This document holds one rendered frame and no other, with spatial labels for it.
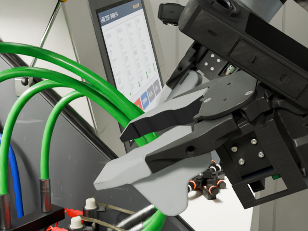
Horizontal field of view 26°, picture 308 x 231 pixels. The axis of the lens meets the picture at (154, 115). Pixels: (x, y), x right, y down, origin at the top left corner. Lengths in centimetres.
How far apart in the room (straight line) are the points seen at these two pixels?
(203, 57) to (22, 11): 36
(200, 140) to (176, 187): 5
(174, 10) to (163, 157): 60
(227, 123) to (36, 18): 78
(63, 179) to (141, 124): 66
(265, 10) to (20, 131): 49
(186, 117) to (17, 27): 72
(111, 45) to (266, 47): 95
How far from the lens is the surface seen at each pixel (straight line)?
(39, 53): 83
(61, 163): 121
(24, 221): 114
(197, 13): 46
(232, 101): 48
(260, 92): 48
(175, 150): 47
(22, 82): 119
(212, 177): 157
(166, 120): 56
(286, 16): 257
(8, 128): 105
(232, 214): 146
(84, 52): 124
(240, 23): 47
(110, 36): 141
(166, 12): 106
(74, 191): 122
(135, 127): 57
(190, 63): 102
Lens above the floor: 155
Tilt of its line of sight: 15 degrees down
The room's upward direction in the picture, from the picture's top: straight up
